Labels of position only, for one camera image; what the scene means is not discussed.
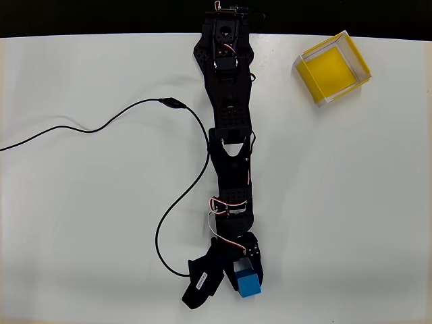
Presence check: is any blue cube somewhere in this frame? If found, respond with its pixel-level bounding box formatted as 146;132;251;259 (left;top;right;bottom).
234;268;264;299

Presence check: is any yellow and white open box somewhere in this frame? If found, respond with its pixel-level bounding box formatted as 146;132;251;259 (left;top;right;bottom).
292;30;373;109

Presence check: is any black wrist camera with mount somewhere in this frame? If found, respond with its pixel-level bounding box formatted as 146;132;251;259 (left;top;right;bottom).
180;248;226;310

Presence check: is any thin black camera cable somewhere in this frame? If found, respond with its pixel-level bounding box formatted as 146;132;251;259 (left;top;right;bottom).
0;97;211;278

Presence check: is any short black power cable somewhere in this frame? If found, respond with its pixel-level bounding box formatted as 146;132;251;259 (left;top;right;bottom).
235;4;267;22

